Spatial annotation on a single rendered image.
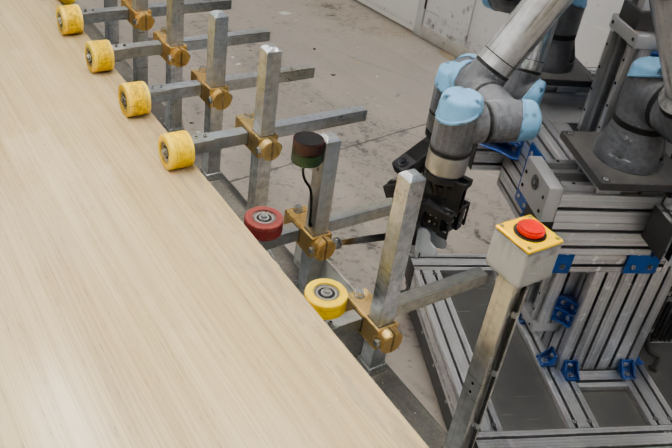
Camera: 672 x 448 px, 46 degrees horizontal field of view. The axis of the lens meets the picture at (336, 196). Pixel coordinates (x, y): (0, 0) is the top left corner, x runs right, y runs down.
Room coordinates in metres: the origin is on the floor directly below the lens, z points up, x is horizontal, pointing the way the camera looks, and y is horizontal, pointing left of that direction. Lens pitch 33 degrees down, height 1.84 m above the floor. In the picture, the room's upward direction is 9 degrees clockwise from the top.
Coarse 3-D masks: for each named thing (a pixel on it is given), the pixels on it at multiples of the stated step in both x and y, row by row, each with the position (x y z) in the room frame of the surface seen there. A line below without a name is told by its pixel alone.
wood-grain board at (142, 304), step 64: (0, 0) 2.19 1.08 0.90; (0, 64) 1.78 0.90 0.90; (64, 64) 1.84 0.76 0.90; (0, 128) 1.48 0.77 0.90; (64, 128) 1.53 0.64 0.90; (128, 128) 1.57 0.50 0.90; (0, 192) 1.25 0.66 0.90; (64, 192) 1.28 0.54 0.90; (128, 192) 1.32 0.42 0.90; (192, 192) 1.35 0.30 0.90; (0, 256) 1.06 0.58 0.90; (64, 256) 1.09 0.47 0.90; (128, 256) 1.12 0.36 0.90; (192, 256) 1.14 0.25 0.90; (256, 256) 1.17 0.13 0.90; (0, 320) 0.91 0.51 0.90; (64, 320) 0.93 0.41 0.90; (128, 320) 0.95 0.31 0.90; (192, 320) 0.98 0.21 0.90; (256, 320) 1.00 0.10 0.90; (320, 320) 1.03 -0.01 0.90; (0, 384) 0.78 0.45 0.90; (64, 384) 0.80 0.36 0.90; (128, 384) 0.82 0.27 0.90; (192, 384) 0.84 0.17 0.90; (256, 384) 0.86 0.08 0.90; (320, 384) 0.88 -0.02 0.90
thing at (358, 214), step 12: (360, 204) 1.47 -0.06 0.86; (372, 204) 1.47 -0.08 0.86; (384, 204) 1.48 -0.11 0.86; (336, 216) 1.40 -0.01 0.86; (348, 216) 1.41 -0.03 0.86; (360, 216) 1.43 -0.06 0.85; (372, 216) 1.45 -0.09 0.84; (384, 216) 1.47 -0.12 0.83; (288, 228) 1.33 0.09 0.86; (336, 228) 1.39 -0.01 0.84; (276, 240) 1.30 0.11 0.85; (288, 240) 1.32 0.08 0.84
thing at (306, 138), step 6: (300, 132) 1.32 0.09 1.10; (306, 132) 1.32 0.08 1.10; (312, 132) 1.33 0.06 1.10; (300, 138) 1.30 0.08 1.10; (306, 138) 1.30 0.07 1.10; (312, 138) 1.30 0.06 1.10; (318, 138) 1.31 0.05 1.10; (306, 144) 1.28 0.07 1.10; (312, 144) 1.28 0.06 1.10; (318, 144) 1.28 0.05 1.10; (318, 168) 1.31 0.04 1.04; (306, 180) 1.30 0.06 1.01; (312, 198) 1.31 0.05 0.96; (312, 204) 1.31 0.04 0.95
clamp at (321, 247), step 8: (304, 208) 1.40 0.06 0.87; (288, 216) 1.37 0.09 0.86; (296, 216) 1.37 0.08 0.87; (304, 216) 1.37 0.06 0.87; (296, 224) 1.35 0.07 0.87; (304, 224) 1.34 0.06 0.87; (304, 232) 1.32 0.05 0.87; (328, 232) 1.33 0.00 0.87; (304, 240) 1.32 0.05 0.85; (312, 240) 1.30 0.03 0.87; (320, 240) 1.30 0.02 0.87; (328, 240) 1.30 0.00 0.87; (304, 248) 1.31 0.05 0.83; (312, 248) 1.29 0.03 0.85; (320, 248) 1.29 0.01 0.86; (328, 248) 1.30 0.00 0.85; (312, 256) 1.30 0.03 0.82; (320, 256) 1.29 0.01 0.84; (328, 256) 1.30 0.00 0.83
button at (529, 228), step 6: (522, 222) 0.93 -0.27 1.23; (528, 222) 0.93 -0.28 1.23; (534, 222) 0.94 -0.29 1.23; (522, 228) 0.92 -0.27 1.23; (528, 228) 0.92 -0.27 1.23; (534, 228) 0.92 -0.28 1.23; (540, 228) 0.92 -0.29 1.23; (522, 234) 0.91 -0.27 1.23; (528, 234) 0.91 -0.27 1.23; (534, 234) 0.91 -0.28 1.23; (540, 234) 0.91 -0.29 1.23
